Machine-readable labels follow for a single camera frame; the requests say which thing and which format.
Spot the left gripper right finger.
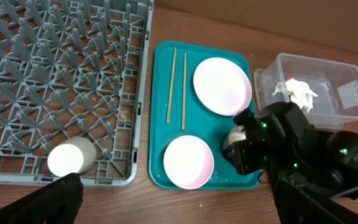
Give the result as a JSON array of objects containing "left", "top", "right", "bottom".
[{"left": 273, "top": 178, "right": 358, "bottom": 224}]

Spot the right wooden chopstick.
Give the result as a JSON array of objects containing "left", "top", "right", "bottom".
[{"left": 181, "top": 53, "right": 187, "bottom": 131}]

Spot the grey dishwasher rack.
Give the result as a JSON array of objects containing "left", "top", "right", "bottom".
[{"left": 0, "top": 0, "right": 154, "bottom": 187}]

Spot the white round plate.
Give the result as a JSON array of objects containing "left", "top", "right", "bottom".
[{"left": 193, "top": 57, "right": 252, "bottom": 116}]

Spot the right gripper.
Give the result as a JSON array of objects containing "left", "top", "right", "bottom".
[{"left": 222, "top": 108, "right": 275, "bottom": 176}]

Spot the grey bowl with rice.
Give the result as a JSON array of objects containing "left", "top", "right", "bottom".
[{"left": 223, "top": 126, "right": 246, "bottom": 150}]

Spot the teal serving tray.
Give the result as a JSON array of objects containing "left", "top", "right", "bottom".
[{"left": 149, "top": 40, "right": 260, "bottom": 190}]

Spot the pink shallow bowl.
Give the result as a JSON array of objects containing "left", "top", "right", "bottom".
[{"left": 163, "top": 135, "right": 214, "bottom": 189}]

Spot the left wooden chopstick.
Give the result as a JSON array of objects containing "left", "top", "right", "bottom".
[{"left": 166, "top": 47, "right": 177, "bottom": 124}]

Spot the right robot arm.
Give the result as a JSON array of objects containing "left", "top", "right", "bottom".
[{"left": 222, "top": 101, "right": 358, "bottom": 197}]

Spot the clear plastic bin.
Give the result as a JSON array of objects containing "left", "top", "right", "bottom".
[{"left": 254, "top": 53, "right": 358, "bottom": 129}]

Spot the wooden chopstick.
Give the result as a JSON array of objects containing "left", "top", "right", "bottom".
[
  {"left": 181, "top": 53, "right": 187, "bottom": 131},
  {"left": 166, "top": 47, "right": 177, "bottom": 124}
]

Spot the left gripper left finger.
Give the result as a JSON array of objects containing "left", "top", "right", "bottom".
[{"left": 0, "top": 173, "right": 83, "bottom": 224}]

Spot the white napkin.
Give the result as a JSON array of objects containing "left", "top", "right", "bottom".
[{"left": 272, "top": 78, "right": 318, "bottom": 112}]

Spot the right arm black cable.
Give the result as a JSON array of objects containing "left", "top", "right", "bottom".
[{"left": 258, "top": 169, "right": 358, "bottom": 200}]

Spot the white paper cup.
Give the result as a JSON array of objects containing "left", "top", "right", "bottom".
[{"left": 47, "top": 137, "right": 96, "bottom": 177}]

